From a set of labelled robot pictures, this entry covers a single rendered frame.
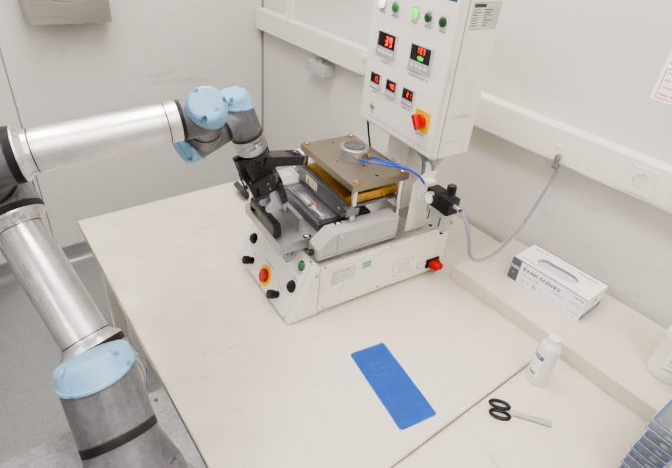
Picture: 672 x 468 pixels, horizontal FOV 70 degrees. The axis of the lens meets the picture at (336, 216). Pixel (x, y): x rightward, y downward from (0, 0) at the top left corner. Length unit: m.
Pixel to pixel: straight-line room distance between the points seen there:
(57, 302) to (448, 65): 0.94
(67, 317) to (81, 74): 1.67
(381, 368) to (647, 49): 1.02
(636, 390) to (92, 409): 1.14
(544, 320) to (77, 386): 1.11
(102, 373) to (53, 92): 1.83
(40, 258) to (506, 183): 1.34
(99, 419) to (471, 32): 1.05
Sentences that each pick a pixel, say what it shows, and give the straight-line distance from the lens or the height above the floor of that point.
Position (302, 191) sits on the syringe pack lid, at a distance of 1.36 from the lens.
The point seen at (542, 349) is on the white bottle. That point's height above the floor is 0.86.
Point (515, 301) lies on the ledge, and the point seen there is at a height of 0.80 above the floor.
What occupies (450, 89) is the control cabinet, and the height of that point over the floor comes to 1.34.
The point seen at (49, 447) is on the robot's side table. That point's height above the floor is 0.75.
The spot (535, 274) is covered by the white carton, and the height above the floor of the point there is 0.85.
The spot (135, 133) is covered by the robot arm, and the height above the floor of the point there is 1.32.
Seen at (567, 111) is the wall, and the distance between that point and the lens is 1.56.
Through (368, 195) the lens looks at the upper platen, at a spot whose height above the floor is 1.05.
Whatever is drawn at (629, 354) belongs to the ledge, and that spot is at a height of 0.80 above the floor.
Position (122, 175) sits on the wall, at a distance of 2.73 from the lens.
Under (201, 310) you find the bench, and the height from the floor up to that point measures 0.75.
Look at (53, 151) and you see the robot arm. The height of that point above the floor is 1.31.
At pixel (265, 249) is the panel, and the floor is 0.84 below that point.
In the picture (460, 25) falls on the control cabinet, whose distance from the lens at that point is 1.18.
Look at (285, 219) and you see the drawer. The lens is 1.30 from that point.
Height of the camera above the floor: 1.68
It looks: 33 degrees down
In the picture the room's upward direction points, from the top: 6 degrees clockwise
